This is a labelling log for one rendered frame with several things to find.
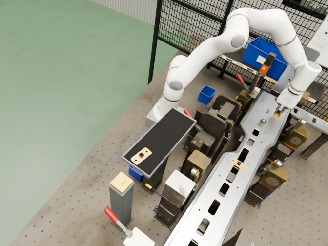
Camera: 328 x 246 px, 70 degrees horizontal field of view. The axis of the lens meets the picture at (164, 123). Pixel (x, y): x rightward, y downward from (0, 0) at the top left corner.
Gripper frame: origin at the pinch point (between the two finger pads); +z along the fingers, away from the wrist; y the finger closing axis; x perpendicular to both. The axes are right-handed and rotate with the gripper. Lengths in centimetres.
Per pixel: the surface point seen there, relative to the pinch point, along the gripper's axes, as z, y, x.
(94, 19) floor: 107, -295, 131
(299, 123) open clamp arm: -3.3, 11.6, -7.5
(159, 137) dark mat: -9, -40, -70
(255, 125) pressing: 6.7, -7.1, -15.5
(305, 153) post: 32.2, 32.3, 13.2
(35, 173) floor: 107, -137, -93
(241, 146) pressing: 6.4, -7.9, -35.2
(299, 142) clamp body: 7.4, 18.3, -8.6
